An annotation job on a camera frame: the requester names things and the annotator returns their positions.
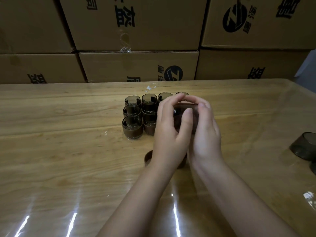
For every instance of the white paper scrap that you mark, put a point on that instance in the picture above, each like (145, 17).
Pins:
(148, 87)

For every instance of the stack of brown cardboard boxes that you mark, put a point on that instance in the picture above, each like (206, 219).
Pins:
(138, 66)

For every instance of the person's right forearm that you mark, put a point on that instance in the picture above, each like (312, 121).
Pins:
(244, 204)

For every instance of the person's right hand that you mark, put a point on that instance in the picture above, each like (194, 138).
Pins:
(207, 143)

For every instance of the person's left forearm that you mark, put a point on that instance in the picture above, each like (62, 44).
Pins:
(138, 207)

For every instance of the smoky tinted glass cup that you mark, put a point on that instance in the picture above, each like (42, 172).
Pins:
(132, 120)
(177, 120)
(149, 107)
(149, 96)
(132, 109)
(182, 93)
(149, 118)
(165, 95)
(132, 98)

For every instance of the pile of brown sleeve rings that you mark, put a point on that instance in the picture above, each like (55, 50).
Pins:
(147, 157)

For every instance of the cluster of smoky glass cups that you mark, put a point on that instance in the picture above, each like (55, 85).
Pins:
(303, 145)

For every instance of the person's left hand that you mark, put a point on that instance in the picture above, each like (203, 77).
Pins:
(165, 150)

